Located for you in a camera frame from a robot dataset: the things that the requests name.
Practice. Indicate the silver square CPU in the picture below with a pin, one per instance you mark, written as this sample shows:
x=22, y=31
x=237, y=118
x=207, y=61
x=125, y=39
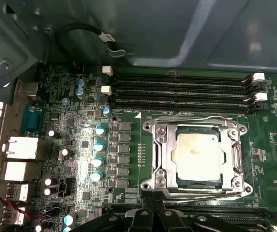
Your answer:
x=196, y=157

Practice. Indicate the green motherboard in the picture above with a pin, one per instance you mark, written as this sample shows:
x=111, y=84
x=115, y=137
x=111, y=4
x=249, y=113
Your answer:
x=261, y=169

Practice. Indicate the black RAM slot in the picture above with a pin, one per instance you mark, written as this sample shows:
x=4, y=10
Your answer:
x=201, y=86
x=201, y=105
x=225, y=207
x=201, y=96
x=237, y=215
x=201, y=79

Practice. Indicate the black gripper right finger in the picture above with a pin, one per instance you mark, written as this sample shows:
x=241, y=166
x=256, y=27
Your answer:
x=170, y=222

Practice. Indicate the CPU socket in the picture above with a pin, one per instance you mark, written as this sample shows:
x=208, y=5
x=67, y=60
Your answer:
x=247, y=187

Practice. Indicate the black open PC case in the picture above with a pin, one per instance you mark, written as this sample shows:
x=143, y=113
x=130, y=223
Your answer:
x=153, y=36

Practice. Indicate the metal socket cover frame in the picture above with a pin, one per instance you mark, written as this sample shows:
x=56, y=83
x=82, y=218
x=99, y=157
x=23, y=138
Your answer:
x=167, y=169

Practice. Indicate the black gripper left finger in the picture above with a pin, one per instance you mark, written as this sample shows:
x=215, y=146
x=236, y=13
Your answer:
x=138, y=222

